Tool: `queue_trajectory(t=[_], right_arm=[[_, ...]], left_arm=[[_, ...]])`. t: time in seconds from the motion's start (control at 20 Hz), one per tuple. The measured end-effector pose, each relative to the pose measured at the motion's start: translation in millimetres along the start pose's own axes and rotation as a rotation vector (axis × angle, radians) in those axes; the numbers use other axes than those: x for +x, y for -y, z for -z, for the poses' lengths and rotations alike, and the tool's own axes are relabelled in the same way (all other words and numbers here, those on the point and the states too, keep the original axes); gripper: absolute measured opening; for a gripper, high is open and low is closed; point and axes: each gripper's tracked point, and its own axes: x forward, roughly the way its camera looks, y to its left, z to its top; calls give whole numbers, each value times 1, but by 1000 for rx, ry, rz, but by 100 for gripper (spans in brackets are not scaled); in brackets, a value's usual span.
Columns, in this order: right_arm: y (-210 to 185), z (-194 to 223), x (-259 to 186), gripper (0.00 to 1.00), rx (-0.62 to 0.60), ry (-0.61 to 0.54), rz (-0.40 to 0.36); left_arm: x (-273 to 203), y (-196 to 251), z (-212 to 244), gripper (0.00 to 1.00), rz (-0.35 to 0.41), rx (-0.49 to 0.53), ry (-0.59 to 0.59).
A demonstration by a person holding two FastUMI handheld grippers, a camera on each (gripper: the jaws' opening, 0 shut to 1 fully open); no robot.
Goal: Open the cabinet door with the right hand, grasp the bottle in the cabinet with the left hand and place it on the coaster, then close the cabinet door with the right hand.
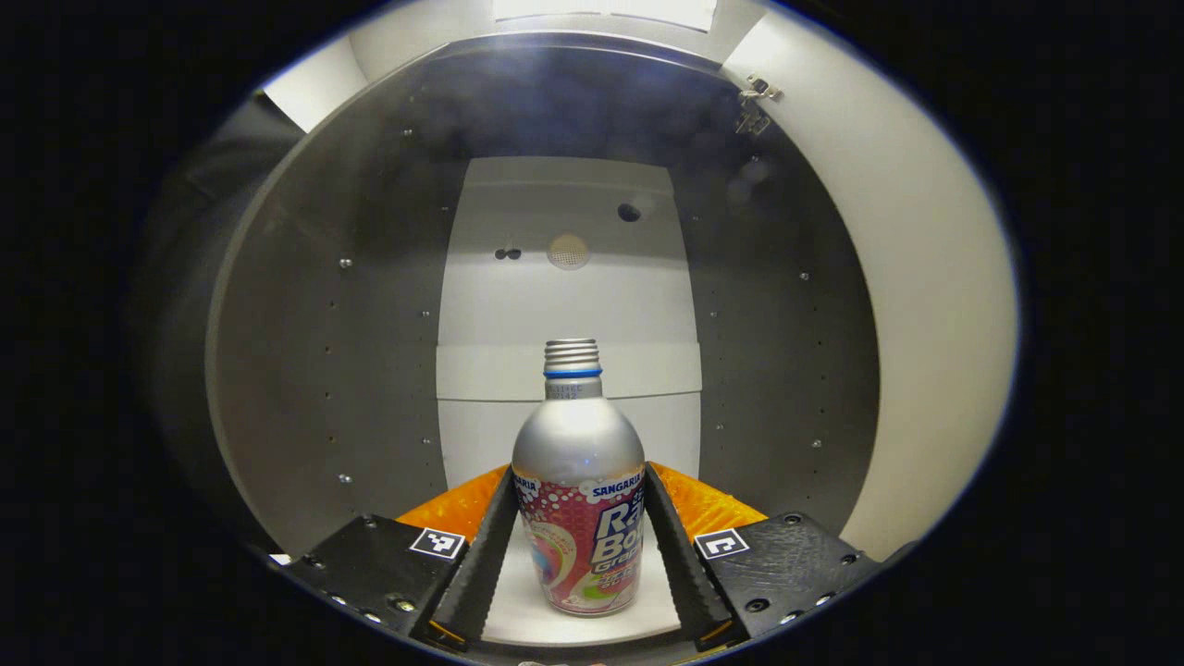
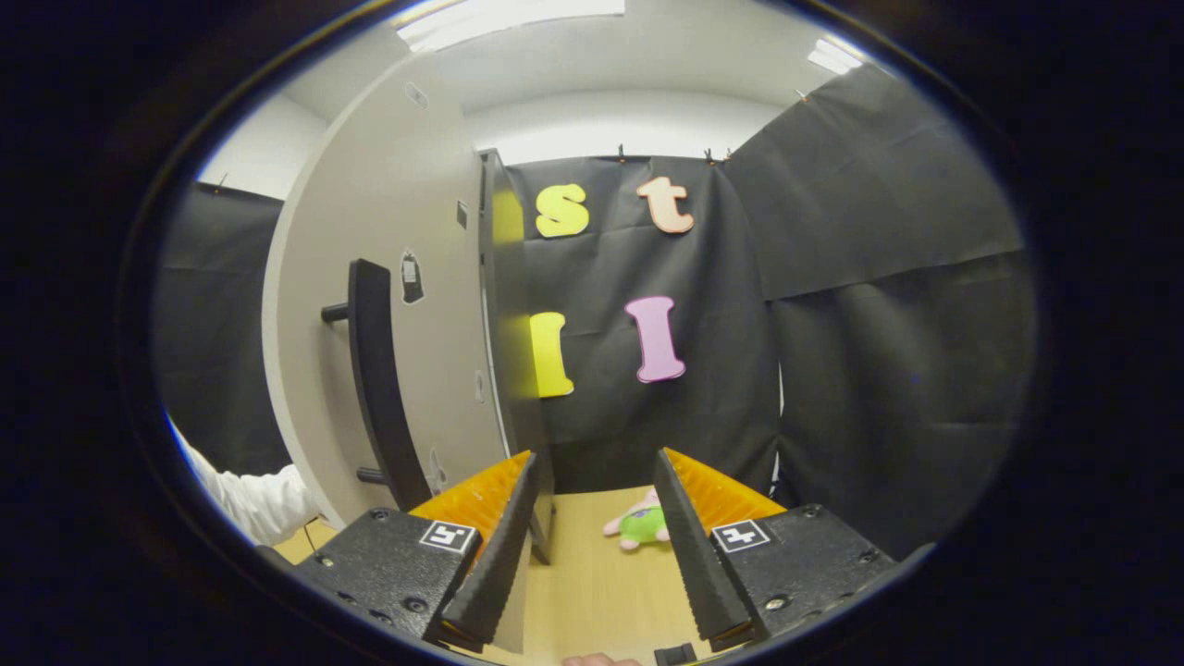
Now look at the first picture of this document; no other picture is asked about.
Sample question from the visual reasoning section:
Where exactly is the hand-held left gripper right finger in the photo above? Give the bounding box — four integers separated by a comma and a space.
643, 461, 903, 651

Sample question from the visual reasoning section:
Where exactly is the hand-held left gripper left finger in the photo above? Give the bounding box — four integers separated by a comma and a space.
277, 462, 519, 651

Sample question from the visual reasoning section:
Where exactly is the silver bottle with pink label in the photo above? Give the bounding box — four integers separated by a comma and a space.
511, 339, 647, 617

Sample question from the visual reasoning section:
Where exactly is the grey cabinet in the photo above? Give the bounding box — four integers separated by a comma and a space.
203, 32, 880, 648

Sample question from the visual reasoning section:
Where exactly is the beige cabinet door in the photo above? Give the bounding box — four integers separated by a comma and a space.
721, 9, 1018, 561

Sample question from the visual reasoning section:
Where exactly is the metal door hinge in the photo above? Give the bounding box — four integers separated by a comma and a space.
735, 76, 783, 137

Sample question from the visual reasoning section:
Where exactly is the long ceiling light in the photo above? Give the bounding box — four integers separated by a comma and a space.
490, 0, 718, 33

